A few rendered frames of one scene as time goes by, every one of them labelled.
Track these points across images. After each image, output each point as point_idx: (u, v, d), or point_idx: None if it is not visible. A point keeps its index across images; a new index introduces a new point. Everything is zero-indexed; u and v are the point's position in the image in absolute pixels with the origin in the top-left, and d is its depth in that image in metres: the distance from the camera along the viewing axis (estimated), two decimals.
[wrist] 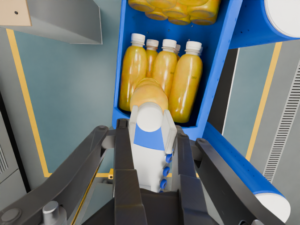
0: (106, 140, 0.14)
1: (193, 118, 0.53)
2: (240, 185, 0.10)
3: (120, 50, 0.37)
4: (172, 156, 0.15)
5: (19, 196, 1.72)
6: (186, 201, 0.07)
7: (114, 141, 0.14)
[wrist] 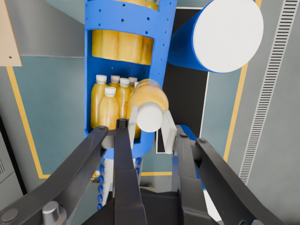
0: (106, 140, 0.14)
1: None
2: (240, 185, 0.10)
3: (85, 90, 0.53)
4: (172, 156, 0.15)
5: (15, 197, 1.86)
6: (186, 201, 0.07)
7: (114, 141, 0.14)
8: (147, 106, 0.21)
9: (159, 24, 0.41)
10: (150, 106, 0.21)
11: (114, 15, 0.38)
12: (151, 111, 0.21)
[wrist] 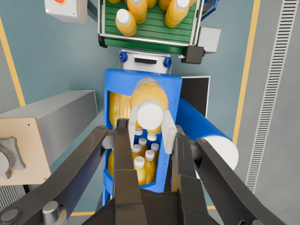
0: (106, 140, 0.14)
1: None
2: (240, 185, 0.10)
3: None
4: (172, 156, 0.15)
5: None
6: (186, 201, 0.07)
7: (114, 141, 0.14)
8: None
9: (156, 189, 0.59)
10: None
11: None
12: None
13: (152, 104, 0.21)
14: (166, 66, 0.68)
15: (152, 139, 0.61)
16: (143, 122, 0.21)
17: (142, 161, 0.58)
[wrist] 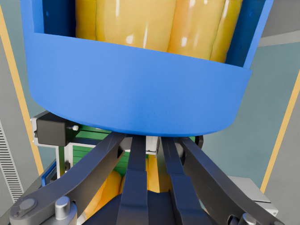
0: (125, 142, 0.14)
1: None
2: (225, 180, 0.10)
3: None
4: (156, 153, 0.15)
5: None
6: (181, 201, 0.07)
7: None
8: None
9: None
10: None
11: None
12: None
13: None
14: None
15: None
16: None
17: None
